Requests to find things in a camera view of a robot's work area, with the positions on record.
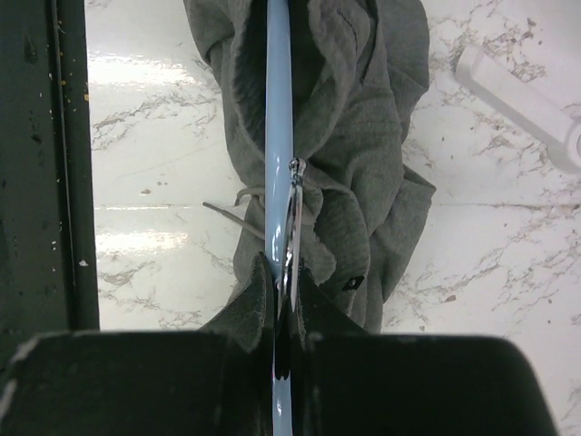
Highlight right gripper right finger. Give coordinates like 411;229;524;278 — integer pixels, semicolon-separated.
291;266;557;435

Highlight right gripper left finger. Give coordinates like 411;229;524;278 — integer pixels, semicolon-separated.
1;254;274;435

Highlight light blue hanger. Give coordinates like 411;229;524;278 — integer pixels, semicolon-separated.
265;1;306;435

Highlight grey shorts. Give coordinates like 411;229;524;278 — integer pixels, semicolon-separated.
185;1;435;333

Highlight metal clothes rack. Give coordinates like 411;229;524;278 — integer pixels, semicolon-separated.
455;45;580;174

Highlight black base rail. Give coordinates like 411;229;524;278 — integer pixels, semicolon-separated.
1;0;99;362

